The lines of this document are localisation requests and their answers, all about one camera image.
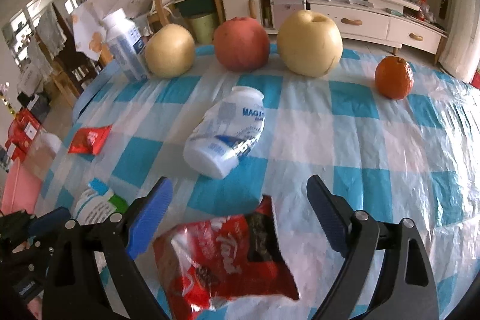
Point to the orange tangerine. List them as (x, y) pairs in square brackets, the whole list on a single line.
[(394, 78)]

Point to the grey round stool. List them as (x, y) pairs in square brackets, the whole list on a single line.
[(42, 154)]

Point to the blue white checkered tablecloth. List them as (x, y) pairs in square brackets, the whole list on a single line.
[(416, 158)]

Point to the red gift boxes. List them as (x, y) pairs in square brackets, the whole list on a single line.
[(22, 132)]

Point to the green waste bin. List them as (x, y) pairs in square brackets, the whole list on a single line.
[(203, 27)]

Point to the small red wrapper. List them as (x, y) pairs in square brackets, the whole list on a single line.
[(89, 140)]

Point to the red apple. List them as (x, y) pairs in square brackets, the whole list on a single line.
[(241, 44)]

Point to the white TV cabinet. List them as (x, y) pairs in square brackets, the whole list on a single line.
[(380, 22)]

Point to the pink plastic trash bucket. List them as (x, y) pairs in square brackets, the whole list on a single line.
[(21, 190)]

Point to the left yellow pear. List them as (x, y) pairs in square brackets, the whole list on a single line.
[(170, 52)]

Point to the green white wrapper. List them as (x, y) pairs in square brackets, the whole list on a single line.
[(97, 203)]

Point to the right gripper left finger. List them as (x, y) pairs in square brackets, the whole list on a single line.
[(74, 289)]

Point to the pink storage box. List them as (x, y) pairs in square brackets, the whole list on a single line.
[(282, 9)]

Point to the red milk tea packet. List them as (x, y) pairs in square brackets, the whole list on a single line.
[(205, 265)]

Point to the standing white blue bottle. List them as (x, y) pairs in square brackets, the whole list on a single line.
[(126, 45)]

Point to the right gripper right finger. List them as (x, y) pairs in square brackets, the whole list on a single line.
[(405, 287)]

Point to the right yellow pear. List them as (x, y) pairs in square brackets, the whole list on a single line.
[(309, 43)]

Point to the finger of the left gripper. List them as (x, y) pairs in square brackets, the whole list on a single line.
[(19, 227)]

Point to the white plastic bottle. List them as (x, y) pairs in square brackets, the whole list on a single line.
[(227, 133)]

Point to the yellow pear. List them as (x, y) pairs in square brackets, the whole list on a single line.
[(309, 43), (170, 52)]

